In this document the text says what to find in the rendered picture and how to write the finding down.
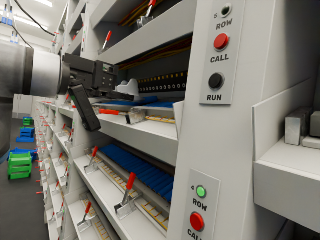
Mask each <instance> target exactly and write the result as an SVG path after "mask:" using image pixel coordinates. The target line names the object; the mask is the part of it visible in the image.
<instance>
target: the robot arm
mask: <svg viewBox="0 0 320 240"><path fill-rule="evenodd" d="M103 64H107V65H110V66H113V67H114V68H111V67H109V68H105V67H103ZM118 70H119V67H118V66H117V65H113V64H110V63H107V62H103V61H100V60H95V61H93V60H89V59H86V58H82V57H79V56H76V55H72V54H69V53H64V55H62V58H61V59H60V56H59V55H57V54H53V53H50V52H46V51H42V50H39V49H35V48H30V47H27V46H23V45H19V44H16V43H13V42H9V41H5V40H1V39H0V164H2V163H3V162H4V161H5V160H6V159H7V157H8V154H9V151H10V148H11V144H10V131H11V121H12V110H13V98H14V94H23V95H31V96H39V97H46V98H55V97H56V96H57V94H58V95H65V94H66V92H67V90H68V92H69V94H70V96H71V98H72V100H73V103H74V105H75V107H76V109H77V111H78V113H79V115H80V117H81V119H82V124H83V126H84V128H85V129H86V130H88V131H90V132H92V133H93V132H95V131H97V130H99V129H101V126H100V121H99V119H98V117H97V116H96V115H95V112H94V110H93V108H92V106H91V103H90V101H89V99H88V98H95V99H102V100H119V101H126V102H134V103H135V102H138V103H140V102H142V101H144V100H145V98H143V97H140V96H139V91H138V83H137V81H136V80H135V79H130V81H129V82H127V81H126V80H123V81H122V82H121V84H120V85H118V86H115V84H116V83H117V75H118ZM70 76H73V77H74V78H70ZM68 86H69V87H68Z"/></svg>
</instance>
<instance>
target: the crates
mask: <svg viewBox="0 0 320 240"><path fill-rule="evenodd" d="M32 119H33V118H32V117H23V121H22V123H23V125H31V124H32ZM33 134H34V127H33V128H30V127H24V126H23V127H20V138H19V137H17V138H16V142H34V136H33ZM37 150H38V149H36V150H27V149H18V147H15V149H13V150H10V151H9V154H8V157H7V161H8V169H7V173H8V179H9V180H11V179H18V178H25V177H30V174H31V165H32V162H33V160H34V159H36V158H37Z"/></svg>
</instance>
